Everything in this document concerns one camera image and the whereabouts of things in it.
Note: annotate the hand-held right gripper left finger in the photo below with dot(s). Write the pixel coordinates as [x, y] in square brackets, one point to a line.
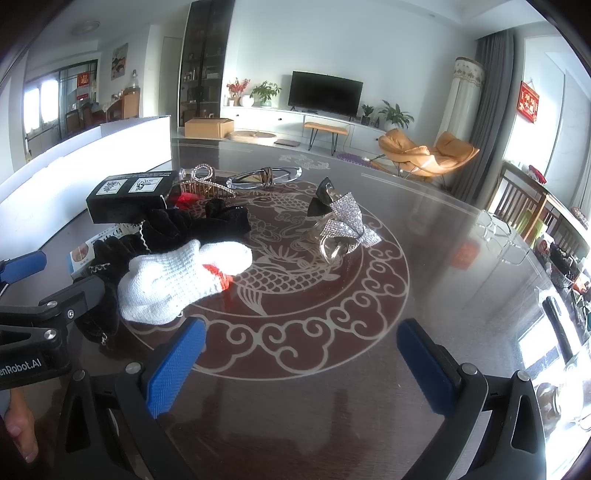
[175, 364]

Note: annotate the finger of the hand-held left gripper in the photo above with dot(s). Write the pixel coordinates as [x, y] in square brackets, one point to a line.
[76, 295]
[23, 268]

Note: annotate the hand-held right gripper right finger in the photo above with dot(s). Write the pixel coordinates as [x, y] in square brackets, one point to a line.
[429, 364]

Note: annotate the black fuzzy glove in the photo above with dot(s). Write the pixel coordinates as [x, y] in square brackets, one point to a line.
[101, 286]
[203, 224]

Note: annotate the blue white ointment box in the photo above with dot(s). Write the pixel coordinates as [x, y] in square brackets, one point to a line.
[85, 251]

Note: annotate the dark patterned glass desktop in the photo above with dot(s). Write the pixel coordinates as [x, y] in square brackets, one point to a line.
[323, 350]

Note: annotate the person's left hand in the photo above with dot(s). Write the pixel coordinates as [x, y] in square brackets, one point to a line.
[21, 429]

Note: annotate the white knitted glove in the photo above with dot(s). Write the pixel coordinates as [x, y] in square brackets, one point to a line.
[161, 281]

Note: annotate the black rectangular box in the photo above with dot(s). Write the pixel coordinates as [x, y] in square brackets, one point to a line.
[129, 203]

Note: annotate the red fabric piece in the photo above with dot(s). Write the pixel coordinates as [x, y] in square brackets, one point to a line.
[185, 200]

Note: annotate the clear acrylic chair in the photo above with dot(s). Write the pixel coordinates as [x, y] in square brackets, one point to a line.
[501, 235]

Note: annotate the silver rhinestone bow hair clip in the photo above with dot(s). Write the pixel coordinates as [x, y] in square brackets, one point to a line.
[346, 224]

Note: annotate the clear glass ornament with beads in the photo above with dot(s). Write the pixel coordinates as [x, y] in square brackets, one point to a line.
[205, 187]

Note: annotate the wooden dining chair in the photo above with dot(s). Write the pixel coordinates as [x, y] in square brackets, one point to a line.
[517, 198]

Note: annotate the black hair clip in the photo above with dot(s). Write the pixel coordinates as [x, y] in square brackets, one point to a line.
[323, 201]

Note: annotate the brown wooden sideboard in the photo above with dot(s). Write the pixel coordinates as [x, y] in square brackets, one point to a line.
[130, 105]

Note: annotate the red door sign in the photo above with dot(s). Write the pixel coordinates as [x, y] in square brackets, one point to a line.
[83, 81]

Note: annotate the rimless eyeglasses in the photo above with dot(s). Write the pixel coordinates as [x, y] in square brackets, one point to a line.
[249, 178]

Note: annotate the brown rubber band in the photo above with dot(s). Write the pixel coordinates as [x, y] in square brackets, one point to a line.
[268, 179]

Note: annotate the orange lounge chair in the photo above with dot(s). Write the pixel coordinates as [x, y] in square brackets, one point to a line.
[415, 154]

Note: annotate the cardboard box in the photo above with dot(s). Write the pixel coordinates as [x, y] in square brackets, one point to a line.
[207, 128]

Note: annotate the large glass jar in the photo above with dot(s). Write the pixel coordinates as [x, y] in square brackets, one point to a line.
[132, 82]

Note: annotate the round wooden tray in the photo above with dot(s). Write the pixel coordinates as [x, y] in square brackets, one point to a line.
[253, 136]

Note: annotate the large broadleaf potted plant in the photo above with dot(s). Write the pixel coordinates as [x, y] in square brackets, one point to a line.
[396, 115]

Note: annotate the grey curtain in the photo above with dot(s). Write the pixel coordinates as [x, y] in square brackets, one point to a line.
[496, 115]

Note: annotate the wooden bench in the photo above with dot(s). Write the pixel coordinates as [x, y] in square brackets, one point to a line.
[325, 128]

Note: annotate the small dark potted plant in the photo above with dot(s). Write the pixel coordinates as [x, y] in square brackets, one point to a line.
[367, 113]

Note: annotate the dark glass display cabinet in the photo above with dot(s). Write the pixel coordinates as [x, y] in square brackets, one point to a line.
[203, 69]

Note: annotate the white television cabinet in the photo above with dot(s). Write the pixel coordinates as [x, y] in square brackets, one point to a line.
[268, 117]

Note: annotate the red flower arrangement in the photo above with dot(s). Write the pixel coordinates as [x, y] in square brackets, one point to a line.
[238, 87]

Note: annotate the covered standing air conditioner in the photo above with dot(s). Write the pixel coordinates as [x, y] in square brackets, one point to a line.
[464, 101]

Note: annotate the leafy green potted plant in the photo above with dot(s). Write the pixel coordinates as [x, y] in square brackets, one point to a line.
[265, 92]

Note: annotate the black television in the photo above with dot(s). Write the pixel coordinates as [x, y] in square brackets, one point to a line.
[325, 94]

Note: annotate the framed wall picture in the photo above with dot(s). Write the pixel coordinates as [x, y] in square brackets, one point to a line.
[119, 62]

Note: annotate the red wall hanging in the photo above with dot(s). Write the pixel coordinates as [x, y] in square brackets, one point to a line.
[528, 101]

